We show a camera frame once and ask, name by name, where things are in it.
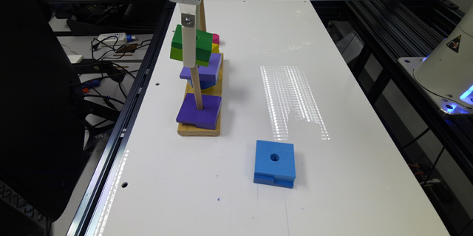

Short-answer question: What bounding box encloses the green square block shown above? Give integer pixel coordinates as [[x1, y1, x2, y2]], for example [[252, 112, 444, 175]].
[[170, 24, 213, 67]]

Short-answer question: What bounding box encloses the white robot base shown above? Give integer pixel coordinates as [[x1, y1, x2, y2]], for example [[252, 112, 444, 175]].
[[398, 10, 472, 115]]

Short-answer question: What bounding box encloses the pink cylinder block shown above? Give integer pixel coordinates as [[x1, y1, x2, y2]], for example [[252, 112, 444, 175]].
[[212, 33, 220, 44]]

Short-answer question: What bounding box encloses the yellow block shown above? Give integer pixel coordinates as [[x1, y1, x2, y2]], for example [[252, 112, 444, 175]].
[[211, 44, 220, 53]]

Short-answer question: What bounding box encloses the light purple square block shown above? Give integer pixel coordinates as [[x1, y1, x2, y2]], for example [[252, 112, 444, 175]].
[[180, 53, 222, 82]]

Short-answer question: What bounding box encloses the blue round block under purple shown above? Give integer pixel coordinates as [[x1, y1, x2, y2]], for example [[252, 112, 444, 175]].
[[187, 79, 217, 90]]

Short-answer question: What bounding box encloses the dark purple square block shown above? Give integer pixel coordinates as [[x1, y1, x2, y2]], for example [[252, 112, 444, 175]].
[[176, 93, 222, 129]]

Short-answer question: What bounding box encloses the blue square block with hole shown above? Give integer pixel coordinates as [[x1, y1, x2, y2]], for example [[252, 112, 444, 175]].
[[253, 140, 296, 189]]

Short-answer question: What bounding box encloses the far wooden peg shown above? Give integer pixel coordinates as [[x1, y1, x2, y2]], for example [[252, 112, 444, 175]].
[[198, 0, 207, 32]]

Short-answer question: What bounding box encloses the wooden peg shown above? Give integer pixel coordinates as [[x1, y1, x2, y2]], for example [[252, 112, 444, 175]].
[[190, 66, 203, 110], [198, 0, 207, 32]]

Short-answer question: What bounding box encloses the near wooden peg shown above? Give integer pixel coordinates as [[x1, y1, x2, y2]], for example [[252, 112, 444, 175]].
[[190, 66, 203, 110]]

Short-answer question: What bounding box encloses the black power strip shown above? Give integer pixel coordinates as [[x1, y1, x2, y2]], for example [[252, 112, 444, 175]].
[[72, 59, 114, 74]]

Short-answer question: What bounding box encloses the wooden peg base board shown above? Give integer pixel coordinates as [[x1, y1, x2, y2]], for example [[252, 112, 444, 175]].
[[177, 53, 224, 136]]

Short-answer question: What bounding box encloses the black office chair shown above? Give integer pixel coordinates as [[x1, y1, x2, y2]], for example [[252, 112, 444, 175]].
[[1, 0, 86, 235]]

